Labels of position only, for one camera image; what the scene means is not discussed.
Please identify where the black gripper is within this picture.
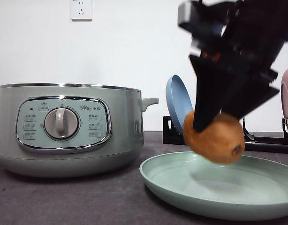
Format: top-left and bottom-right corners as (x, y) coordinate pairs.
(177, 0), (288, 133)

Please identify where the brown potato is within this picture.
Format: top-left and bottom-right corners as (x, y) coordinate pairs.
(183, 111), (245, 164)

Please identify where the green plate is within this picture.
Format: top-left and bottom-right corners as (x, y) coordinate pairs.
(139, 151), (288, 221)

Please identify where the blue plate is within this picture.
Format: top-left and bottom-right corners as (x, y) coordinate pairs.
(166, 75), (194, 133)

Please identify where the black plate rack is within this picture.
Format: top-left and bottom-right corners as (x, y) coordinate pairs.
(163, 116), (288, 153)

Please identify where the green electric steamer pot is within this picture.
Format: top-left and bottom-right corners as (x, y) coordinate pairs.
(0, 83), (159, 178)

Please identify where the white wall socket left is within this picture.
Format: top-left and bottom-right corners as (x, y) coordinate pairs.
(71, 0), (93, 22)

